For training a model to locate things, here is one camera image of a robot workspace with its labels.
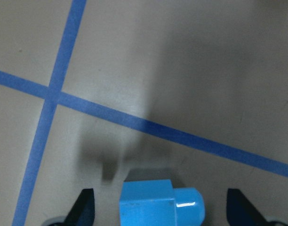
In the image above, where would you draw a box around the blue toy block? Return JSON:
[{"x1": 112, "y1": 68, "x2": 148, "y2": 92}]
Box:
[{"x1": 119, "y1": 179, "x2": 205, "y2": 226}]

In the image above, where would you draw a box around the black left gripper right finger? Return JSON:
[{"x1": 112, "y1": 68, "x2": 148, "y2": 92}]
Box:
[{"x1": 226, "y1": 188, "x2": 273, "y2": 226}]

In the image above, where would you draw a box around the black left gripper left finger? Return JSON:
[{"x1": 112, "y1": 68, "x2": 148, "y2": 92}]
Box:
[{"x1": 64, "y1": 188, "x2": 95, "y2": 226}]

